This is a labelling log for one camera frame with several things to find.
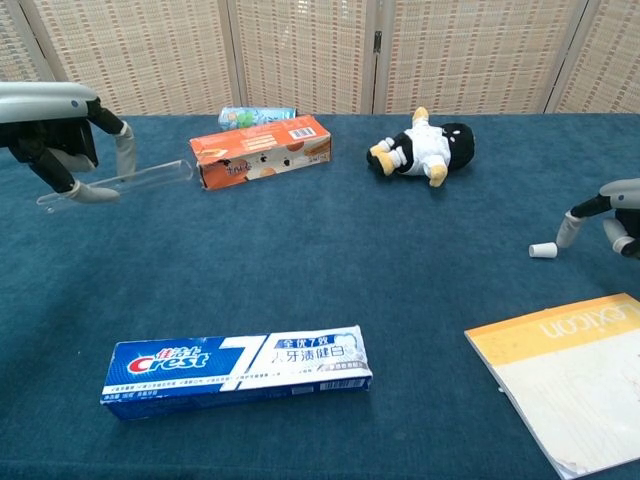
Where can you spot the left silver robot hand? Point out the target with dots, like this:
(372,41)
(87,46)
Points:
(45,102)

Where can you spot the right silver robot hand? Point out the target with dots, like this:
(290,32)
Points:
(625,195)

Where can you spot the white round thumb joint cap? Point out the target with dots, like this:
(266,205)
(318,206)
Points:
(543,250)

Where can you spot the clear glass tube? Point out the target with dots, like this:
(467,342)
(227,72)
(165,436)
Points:
(160,172)

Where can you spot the yellow white notebook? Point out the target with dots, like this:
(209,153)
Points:
(575,380)

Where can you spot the light blue drink can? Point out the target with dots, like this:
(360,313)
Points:
(250,117)

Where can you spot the black white plush toy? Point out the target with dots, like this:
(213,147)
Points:
(425,147)

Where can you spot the orange snack box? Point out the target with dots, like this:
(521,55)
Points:
(260,152)

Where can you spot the bamboo folding screen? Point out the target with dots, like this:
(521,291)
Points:
(300,55)

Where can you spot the black screen hinge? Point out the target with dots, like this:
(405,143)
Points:
(377,42)

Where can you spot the teal table cloth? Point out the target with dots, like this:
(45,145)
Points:
(300,250)

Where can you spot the blue Crest toothpaste box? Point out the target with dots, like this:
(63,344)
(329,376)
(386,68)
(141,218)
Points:
(235,372)

